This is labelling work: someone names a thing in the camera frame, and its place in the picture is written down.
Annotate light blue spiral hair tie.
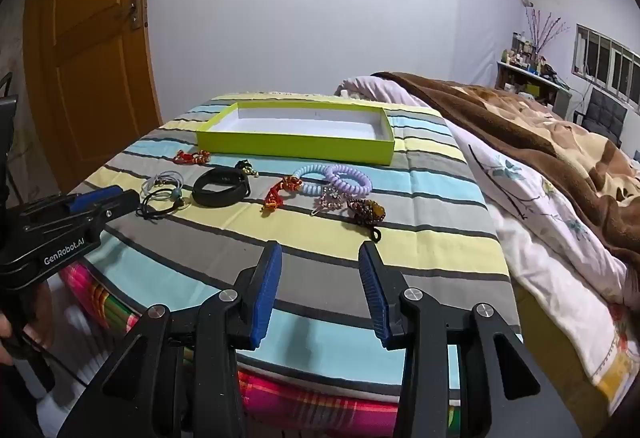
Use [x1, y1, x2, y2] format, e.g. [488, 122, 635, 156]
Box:
[291, 163, 333, 197]

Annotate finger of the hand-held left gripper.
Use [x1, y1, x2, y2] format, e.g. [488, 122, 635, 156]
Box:
[19, 185, 124, 232]
[35, 190, 141, 249]

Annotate black wristband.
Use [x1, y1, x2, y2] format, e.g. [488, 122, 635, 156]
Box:
[191, 169, 252, 207]

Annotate brown plush blanket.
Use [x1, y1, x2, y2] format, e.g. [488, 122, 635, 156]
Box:
[372, 72, 640, 263]

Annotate purple flower branches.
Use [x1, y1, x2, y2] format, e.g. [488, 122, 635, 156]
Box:
[525, 8, 571, 53]

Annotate cluttered white shelf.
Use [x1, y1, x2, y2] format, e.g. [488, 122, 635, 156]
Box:
[496, 30, 571, 111]

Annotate lime green shallow box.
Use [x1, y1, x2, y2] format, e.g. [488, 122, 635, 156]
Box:
[196, 101, 396, 166]

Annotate barred window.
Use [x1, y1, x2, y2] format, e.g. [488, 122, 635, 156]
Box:
[572, 24, 640, 106]

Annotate colourful plaid cloth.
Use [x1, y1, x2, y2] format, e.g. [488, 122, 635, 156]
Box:
[57, 263, 461, 429]

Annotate red beaded bracelet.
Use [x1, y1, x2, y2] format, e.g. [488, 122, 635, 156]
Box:
[173, 149, 212, 166]

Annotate black cord turquoise bead necklace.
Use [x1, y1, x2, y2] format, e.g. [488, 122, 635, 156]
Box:
[135, 188, 191, 222]

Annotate brass door latch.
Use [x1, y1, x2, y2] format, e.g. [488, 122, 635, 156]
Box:
[120, 0, 147, 31]

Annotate person's left hand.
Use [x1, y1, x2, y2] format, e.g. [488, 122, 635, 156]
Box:
[0, 280, 54, 366]

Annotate pale floral quilt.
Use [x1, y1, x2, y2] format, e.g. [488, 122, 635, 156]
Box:
[335, 75, 640, 404]

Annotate pale thin hair elastics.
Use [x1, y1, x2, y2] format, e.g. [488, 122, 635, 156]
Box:
[141, 170, 183, 199]

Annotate brown amber hair accessory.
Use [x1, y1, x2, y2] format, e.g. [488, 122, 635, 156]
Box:
[345, 198, 388, 243]

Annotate black chair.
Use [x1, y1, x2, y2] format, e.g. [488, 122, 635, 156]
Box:
[582, 88, 628, 139]

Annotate purple spiral hair tie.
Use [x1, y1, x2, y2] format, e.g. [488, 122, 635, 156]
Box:
[324, 163, 373, 197]

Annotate red orange beaded ornament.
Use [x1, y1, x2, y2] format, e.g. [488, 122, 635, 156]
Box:
[261, 175, 303, 213]

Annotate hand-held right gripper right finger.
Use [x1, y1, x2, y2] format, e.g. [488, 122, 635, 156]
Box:
[357, 240, 583, 438]

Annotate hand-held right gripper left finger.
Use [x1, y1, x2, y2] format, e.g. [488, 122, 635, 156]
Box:
[57, 240, 283, 438]

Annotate pink beaded hair clip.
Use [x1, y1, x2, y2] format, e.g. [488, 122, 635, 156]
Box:
[312, 185, 348, 217]

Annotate orange wooden door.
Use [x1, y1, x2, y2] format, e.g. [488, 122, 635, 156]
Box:
[22, 0, 163, 193]

